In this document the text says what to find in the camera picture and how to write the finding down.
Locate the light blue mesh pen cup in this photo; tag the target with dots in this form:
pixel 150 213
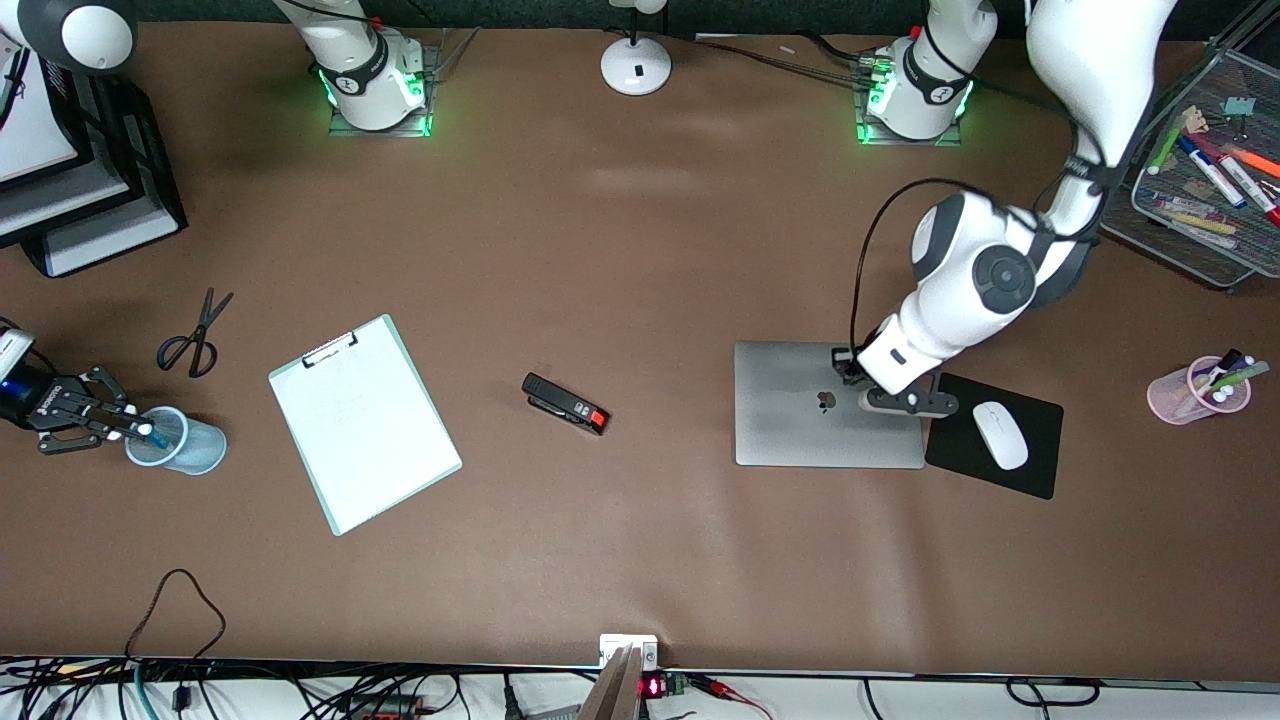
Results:
pixel 205 452

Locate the black scissors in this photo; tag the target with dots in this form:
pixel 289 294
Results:
pixel 205 322

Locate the teal binder clip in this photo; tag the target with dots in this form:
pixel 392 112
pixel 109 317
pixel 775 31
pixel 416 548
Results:
pixel 1240 105

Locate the pink translucent pen cup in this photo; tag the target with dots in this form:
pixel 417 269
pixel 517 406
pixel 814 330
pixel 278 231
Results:
pixel 1170 395

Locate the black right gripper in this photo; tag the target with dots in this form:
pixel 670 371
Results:
pixel 52 401

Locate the orange marker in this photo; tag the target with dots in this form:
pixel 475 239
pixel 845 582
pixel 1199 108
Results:
pixel 1255 162

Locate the pink pen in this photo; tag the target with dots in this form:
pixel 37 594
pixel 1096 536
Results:
pixel 1185 205

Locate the red and black clip lead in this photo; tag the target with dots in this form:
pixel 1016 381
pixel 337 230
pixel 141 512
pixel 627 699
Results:
pixel 720 687

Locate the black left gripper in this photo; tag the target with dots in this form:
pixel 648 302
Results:
pixel 848 365

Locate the white table clamp bracket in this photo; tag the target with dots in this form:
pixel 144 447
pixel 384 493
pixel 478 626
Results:
pixel 612 645

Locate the silver laptop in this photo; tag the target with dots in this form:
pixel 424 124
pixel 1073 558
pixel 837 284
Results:
pixel 790 430

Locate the black marker in pink cup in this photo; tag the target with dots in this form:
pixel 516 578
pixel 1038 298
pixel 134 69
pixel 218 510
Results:
pixel 1230 358

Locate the mint clipboard with white paper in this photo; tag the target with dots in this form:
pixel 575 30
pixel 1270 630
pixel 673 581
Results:
pixel 385 465

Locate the white lamp base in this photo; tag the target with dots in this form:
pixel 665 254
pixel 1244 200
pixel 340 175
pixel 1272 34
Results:
pixel 636 65

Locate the black mouse pad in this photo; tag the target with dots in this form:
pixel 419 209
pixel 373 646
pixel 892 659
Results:
pixel 950 450

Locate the yellow pen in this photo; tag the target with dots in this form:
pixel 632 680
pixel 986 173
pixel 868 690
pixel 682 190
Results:
pixel 1205 224

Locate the black stacked document tray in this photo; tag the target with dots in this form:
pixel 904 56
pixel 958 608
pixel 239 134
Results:
pixel 150 200

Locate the blue marker with white cap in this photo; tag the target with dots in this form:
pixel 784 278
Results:
pixel 146 430

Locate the grey camera pole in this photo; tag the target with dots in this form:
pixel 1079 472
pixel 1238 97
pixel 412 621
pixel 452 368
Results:
pixel 612 695

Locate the green marker in pink cup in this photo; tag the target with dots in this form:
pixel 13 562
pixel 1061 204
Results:
pixel 1245 375

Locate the white computer mouse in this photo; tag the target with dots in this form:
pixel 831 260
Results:
pixel 1000 435

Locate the circuit board with red display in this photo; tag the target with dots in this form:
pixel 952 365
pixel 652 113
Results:
pixel 653 686

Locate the grey hub with orange ports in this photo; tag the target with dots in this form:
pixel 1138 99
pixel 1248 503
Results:
pixel 390 708

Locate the black stapler with orange tip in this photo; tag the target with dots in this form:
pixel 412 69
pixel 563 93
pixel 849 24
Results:
pixel 560 402

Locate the blue and white marker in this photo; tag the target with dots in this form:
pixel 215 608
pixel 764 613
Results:
pixel 1212 172

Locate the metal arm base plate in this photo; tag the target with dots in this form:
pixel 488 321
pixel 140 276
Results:
pixel 872 138
pixel 345 128

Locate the white paper sheets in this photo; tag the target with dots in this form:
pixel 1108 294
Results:
pixel 40 130

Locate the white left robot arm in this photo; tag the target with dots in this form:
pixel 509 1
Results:
pixel 960 290

